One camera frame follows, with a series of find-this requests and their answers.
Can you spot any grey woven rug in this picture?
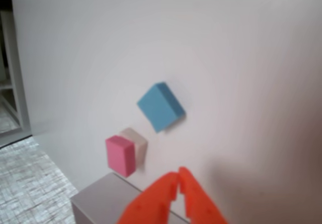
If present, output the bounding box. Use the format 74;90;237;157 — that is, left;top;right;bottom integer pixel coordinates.
0;108;76;224

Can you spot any white cardboard bin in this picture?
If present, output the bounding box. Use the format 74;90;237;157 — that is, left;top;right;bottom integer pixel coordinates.
69;172;188;224

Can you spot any pink foam cuboid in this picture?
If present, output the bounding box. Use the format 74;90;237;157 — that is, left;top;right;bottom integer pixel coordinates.
105;135;137;178

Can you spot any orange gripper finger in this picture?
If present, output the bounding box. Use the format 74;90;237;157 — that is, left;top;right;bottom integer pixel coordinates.
178;166;229;224
117;171;181;224

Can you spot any white shelf unit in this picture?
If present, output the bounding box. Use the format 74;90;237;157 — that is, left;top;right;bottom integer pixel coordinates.
0;0;32;146

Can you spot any blue foam cuboid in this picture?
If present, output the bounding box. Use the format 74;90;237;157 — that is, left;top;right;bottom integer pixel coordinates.
137;82;187;133

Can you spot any white foam cuboid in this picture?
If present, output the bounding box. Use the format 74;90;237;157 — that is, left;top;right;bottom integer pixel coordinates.
119;127;148;167

